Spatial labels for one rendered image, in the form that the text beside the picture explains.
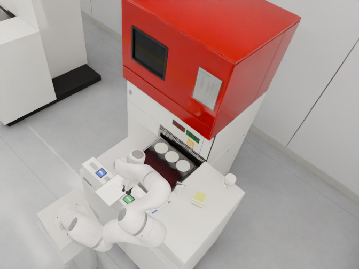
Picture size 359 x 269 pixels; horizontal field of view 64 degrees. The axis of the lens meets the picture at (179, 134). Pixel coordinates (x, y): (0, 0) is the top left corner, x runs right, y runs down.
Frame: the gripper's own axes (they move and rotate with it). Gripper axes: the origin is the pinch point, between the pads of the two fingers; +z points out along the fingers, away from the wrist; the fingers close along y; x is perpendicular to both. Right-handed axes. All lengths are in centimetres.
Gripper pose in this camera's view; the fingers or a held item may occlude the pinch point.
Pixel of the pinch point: (128, 191)
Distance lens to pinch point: 174.9
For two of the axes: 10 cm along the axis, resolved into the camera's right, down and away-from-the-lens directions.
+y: -6.2, 3.7, -6.9
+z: -2.6, 7.3, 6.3
